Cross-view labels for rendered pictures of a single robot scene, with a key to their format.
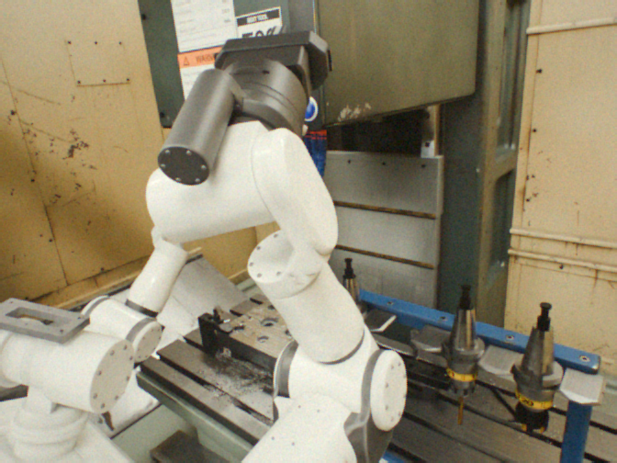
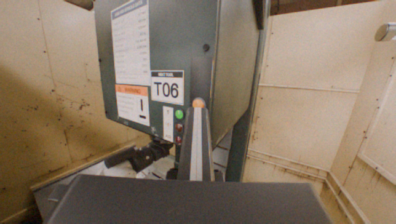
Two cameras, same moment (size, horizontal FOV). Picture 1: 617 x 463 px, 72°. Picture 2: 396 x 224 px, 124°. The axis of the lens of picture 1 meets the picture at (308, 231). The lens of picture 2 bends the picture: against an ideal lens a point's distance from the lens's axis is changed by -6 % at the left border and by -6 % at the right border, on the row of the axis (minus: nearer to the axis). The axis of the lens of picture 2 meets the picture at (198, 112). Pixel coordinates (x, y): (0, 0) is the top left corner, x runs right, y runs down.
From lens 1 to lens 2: 0.46 m
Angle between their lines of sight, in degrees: 13
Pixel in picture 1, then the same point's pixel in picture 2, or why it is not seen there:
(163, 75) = (107, 93)
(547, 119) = (263, 114)
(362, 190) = not seen: hidden behind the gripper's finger
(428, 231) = (224, 154)
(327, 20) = (218, 86)
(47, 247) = (63, 148)
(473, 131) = (245, 120)
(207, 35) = (131, 77)
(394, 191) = not seen: hidden behind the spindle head
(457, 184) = (237, 138)
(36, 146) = (63, 104)
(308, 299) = not seen: outside the picture
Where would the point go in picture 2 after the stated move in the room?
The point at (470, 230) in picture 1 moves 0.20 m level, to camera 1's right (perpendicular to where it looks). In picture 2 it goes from (240, 155) to (262, 153)
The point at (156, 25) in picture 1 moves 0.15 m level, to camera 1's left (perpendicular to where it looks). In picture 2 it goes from (106, 66) to (55, 63)
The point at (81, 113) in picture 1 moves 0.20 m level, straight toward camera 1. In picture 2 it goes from (88, 92) to (84, 94)
